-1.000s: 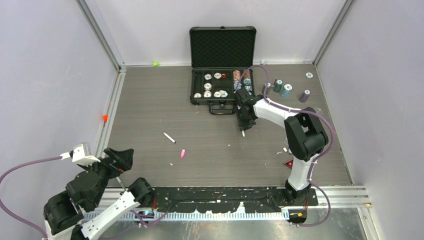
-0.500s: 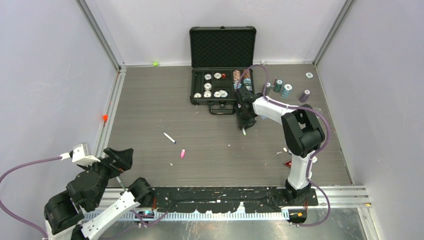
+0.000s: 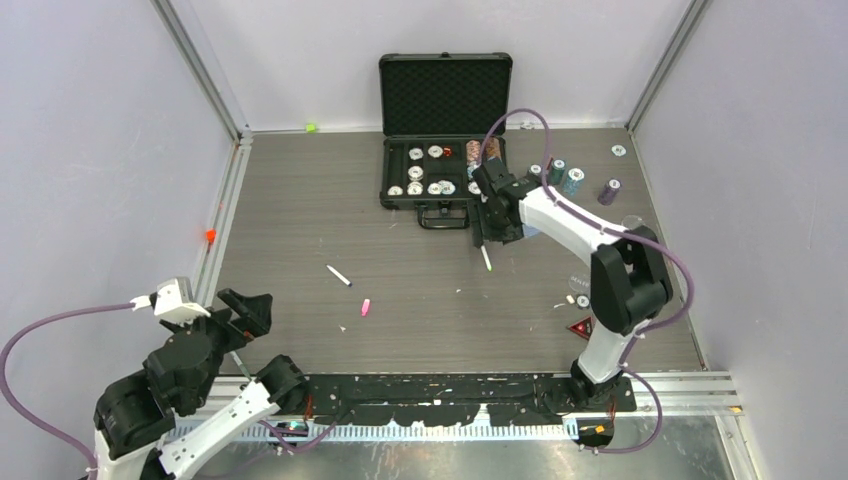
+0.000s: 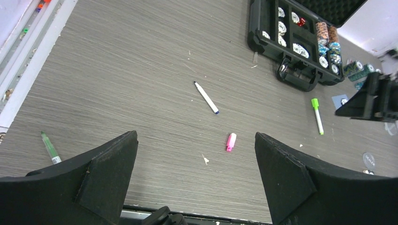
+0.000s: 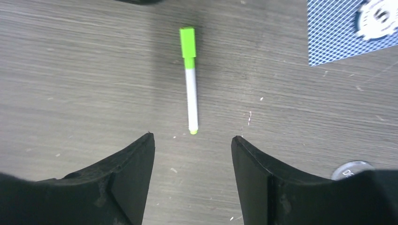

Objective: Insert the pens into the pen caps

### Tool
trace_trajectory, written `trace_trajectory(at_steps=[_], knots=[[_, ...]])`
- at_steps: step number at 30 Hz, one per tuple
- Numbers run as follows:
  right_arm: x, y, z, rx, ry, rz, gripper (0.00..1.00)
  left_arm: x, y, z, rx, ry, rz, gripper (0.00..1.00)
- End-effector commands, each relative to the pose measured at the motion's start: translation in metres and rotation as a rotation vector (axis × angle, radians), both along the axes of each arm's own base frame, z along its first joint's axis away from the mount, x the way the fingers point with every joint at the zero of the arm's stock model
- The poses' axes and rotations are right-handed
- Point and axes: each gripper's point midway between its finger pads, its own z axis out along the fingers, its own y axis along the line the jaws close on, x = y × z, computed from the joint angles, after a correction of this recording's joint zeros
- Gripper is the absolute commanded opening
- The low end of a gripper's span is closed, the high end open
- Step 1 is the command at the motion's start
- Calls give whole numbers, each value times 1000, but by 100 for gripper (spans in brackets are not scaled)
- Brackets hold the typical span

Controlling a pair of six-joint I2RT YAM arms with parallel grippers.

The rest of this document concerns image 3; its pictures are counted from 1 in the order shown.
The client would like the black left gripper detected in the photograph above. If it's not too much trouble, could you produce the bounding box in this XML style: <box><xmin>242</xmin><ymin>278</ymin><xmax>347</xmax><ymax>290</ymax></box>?
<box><xmin>165</xmin><ymin>286</ymin><xmax>273</xmax><ymax>406</ymax></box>

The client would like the white pen green end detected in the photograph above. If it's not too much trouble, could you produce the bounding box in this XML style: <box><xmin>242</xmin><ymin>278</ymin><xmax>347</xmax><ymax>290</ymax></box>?
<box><xmin>480</xmin><ymin>245</ymin><xmax>493</xmax><ymax>272</ymax></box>

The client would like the white pen blue tip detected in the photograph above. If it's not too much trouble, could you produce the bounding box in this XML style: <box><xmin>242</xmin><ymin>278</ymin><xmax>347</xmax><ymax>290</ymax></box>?
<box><xmin>325</xmin><ymin>264</ymin><xmax>353</xmax><ymax>287</ymax></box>

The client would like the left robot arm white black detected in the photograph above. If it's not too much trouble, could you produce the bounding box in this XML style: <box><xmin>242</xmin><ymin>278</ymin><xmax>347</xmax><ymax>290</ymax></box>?
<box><xmin>94</xmin><ymin>286</ymin><xmax>308</xmax><ymax>479</ymax></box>

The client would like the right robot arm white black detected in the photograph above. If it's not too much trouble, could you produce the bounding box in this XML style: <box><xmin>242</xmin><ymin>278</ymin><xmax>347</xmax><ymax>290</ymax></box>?
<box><xmin>472</xmin><ymin>158</ymin><xmax>673</xmax><ymax>411</ymax></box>

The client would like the dark green chip stack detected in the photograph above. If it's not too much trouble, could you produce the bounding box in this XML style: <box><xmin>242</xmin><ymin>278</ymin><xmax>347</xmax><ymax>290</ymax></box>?
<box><xmin>527</xmin><ymin>164</ymin><xmax>543</xmax><ymax>181</ymax></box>

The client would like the teal chip stack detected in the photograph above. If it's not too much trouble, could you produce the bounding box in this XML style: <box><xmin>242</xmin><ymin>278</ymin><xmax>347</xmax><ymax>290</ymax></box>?
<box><xmin>547</xmin><ymin>158</ymin><xmax>567</xmax><ymax>186</ymax></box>

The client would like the black poker chip case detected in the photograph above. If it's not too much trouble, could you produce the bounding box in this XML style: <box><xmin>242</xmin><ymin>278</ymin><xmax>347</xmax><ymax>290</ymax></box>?
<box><xmin>378</xmin><ymin>52</ymin><xmax>513</xmax><ymax>230</ymax></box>

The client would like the light blue chip stack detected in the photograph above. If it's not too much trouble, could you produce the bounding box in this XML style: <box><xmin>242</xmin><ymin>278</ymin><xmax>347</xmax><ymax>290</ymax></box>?
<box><xmin>562</xmin><ymin>167</ymin><xmax>585</xmax><ymax>196</ymax></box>

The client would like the purple chip stack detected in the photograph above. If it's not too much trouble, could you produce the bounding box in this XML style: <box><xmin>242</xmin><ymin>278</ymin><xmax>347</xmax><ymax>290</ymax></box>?
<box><xmin>597</xmin><ymin>178</ymin><xmax>622</xmax><ymax>206</ymax></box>

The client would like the blue white fifty chip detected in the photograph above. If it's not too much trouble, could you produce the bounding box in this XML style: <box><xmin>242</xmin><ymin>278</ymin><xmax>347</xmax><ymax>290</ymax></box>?
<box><xmin>575</xmin><ymin>295</ymin><xmax>591</xmax><ymax>310</ymax></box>

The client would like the clear dealer button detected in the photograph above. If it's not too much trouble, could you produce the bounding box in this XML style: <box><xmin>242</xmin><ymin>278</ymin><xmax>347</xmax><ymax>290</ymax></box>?
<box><xmin>621</xmin><ymin>214</ymin><xmax>645</xmax><ymax>230</ymax></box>

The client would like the white chip far corner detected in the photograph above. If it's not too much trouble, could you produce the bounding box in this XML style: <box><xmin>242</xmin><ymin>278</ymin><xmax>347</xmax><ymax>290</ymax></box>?
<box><xmin>610</xmin><ymin>145</ymin><xmax>627</xmax><ymax>157</ymax></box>

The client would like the red triangle sign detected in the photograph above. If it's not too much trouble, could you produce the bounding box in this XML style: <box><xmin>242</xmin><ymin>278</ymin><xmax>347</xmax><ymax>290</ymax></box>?
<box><xmin>568</xmin><ymin>316</ymin><xmax>594</xmax><ymax>340</ymax></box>

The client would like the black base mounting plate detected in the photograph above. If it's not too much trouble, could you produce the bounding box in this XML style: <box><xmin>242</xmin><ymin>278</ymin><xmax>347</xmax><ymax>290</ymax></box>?
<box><xmin>281</xmin><ymin>373</ymin><xmax>637</xmax><ymax>427</ymax></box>

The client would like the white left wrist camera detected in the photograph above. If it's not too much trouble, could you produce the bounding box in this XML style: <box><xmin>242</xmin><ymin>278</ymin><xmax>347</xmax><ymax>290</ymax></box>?
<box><xmin>130</xmin><ymin>276</ymin><xmax>211</xmax><ymax>326</ymax></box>

